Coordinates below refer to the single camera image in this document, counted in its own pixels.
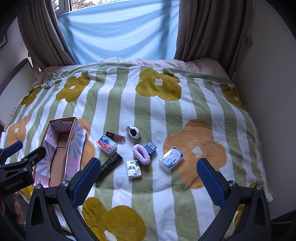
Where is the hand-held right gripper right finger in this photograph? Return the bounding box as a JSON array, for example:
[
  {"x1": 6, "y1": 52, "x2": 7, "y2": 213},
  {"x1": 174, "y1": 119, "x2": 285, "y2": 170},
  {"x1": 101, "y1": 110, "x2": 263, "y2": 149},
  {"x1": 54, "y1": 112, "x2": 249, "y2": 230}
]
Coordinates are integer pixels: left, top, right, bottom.
[{"x1": 196, "y1": 158, "x2": 272, "y2": 241}]

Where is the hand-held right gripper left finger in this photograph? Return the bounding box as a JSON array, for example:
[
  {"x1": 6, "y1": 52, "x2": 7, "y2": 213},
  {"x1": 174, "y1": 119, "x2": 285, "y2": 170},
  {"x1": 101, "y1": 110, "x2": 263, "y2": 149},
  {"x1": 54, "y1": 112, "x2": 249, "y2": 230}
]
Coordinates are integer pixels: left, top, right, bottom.
[{"x1": 25, "y1": 158, "x2": 102, "y2": 241}]

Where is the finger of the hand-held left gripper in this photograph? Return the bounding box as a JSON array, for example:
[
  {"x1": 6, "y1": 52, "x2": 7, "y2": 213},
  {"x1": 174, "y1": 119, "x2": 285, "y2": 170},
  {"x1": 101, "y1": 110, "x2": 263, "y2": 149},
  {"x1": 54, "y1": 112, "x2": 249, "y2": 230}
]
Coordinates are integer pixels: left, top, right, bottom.
[
  {"x1": 17, "y1": 146, "x2": 47, "y2": 168},
  {"x1": 0, "y1": 140, "x2": 24, "y2": 163}
]

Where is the cardboard box with pink lining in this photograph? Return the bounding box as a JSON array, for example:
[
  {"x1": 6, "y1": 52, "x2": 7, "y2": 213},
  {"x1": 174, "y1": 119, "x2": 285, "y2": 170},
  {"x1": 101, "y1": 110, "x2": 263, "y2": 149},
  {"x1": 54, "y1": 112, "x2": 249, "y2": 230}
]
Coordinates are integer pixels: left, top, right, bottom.
[{"x1": 33, "y1": 117, "x2": 87, "y2": 188}]

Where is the red floss pick box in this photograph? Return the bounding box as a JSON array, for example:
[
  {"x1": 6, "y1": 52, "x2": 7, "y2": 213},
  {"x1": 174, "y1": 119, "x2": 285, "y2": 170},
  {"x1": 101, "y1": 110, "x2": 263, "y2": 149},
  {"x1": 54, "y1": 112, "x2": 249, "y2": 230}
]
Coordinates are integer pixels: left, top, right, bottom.
[{"x1": 96, "y1": 135, "x2": 117, "y2": 155}]

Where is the white floss pick box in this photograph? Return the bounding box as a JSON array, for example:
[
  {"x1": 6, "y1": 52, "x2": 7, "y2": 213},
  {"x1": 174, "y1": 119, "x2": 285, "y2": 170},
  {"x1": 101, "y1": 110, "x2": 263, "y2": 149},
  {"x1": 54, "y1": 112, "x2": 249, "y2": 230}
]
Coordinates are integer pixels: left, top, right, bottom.
[{"x1": 158, "y1": 146, "x2": 184, "y2": 171}]

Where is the pink fluffy scrunchie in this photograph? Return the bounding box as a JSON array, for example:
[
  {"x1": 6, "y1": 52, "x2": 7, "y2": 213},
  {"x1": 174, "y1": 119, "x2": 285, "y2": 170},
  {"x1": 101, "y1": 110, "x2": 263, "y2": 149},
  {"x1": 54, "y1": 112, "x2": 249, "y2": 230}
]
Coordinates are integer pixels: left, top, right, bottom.
[{"x1": 133, "y1": 144, "x2": 151, "y2": 165}]

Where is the person's left hand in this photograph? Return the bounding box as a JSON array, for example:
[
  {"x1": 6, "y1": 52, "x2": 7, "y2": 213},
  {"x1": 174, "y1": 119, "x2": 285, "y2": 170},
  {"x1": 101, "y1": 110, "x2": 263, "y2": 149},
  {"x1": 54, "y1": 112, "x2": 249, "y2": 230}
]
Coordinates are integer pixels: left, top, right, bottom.
[{"x1": 0, "y1": 192, "x2": 25, "y2": 224}]

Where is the black garbage bag roll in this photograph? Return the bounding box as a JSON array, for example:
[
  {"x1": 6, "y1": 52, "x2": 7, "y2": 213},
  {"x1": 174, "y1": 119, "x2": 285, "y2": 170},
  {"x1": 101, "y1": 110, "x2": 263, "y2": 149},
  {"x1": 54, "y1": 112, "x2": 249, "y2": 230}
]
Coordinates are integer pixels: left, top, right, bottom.
[{"x1": 95, "y1": 152, "x2": 123, "y2": 183}]

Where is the white tissue pack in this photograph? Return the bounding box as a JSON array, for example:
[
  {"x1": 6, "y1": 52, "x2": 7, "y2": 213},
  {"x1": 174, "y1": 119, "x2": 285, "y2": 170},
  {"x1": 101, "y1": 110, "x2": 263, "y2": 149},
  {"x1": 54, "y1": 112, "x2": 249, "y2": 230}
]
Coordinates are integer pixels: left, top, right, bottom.
[{"x1": 126, "y1": 160, "x2": 142, "y2": 179}]

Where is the dark red lip gloss tube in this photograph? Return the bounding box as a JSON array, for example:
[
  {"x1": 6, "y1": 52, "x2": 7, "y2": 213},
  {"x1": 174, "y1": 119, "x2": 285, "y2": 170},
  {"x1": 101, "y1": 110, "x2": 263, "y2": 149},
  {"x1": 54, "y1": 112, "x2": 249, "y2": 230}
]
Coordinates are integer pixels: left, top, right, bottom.
[{"x1": 105, "y1": 131, "x2": 126, "y2": 142}]

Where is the white padded headboard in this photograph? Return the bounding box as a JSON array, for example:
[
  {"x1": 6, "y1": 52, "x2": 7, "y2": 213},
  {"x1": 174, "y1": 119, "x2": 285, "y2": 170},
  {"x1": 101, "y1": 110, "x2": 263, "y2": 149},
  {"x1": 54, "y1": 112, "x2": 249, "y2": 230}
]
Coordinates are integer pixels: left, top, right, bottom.
[{"x1": 0, "y1": 58, "x2": 35, "y2": 127}]

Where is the black and white hair clip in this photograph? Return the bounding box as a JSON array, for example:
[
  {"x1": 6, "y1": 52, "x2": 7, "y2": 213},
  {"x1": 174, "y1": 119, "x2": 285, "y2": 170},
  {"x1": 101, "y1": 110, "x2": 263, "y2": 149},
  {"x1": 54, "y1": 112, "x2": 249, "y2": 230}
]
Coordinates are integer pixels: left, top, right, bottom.
[{"x1": 126, "y1": 125, "x2": 141, "y2": 139}]

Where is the small blue box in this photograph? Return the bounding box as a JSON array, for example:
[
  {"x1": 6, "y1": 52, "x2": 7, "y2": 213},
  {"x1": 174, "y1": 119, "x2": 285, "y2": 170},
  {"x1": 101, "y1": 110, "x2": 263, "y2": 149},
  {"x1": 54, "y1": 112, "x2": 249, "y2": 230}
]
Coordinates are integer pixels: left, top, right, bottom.
[{"x1": 143, "y1": 142, "x2": 157, "y2": 156}]

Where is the striped floral blanket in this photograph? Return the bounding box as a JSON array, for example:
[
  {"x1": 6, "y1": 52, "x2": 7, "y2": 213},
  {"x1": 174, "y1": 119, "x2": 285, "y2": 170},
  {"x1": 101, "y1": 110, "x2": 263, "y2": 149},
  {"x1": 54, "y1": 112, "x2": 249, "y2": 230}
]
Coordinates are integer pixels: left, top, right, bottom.
[{"x1": 5, "y1": 62, "x2": 274, "y2": 241}]

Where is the beige curtain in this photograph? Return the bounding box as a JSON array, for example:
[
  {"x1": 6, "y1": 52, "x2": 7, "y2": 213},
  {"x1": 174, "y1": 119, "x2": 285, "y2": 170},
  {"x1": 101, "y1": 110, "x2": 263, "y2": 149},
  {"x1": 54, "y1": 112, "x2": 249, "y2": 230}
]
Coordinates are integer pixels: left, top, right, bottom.
[
  {"x1": 173, "y1": 0, "x2": 250, "y2": 63},
  {"x1": 17, "y1": 0, "x2": 77, "y2": 68}
]

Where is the light blue cloth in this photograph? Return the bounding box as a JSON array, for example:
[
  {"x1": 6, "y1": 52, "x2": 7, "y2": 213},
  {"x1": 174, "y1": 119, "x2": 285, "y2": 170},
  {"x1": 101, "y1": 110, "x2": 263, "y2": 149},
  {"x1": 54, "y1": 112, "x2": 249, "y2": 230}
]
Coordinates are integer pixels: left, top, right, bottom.
[{"x1": 57, "y1": 3, "x2": 180, "y2": 65}]

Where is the window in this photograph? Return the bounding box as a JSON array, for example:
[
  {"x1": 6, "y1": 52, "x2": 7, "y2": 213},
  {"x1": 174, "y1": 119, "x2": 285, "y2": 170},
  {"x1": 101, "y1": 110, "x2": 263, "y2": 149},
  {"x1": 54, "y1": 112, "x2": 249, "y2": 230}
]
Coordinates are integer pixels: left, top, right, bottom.
[{"x1": 52, "y1": 0, "x2": 116, "y2": 12}]

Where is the dark picture frame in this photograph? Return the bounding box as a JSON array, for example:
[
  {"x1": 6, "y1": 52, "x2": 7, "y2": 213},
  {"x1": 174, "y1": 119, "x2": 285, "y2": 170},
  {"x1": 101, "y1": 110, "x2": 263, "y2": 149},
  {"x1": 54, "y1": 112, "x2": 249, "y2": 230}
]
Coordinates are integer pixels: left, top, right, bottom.
[{"x1": 0, "y1": 32, "x2": 9, "y2": 49}]

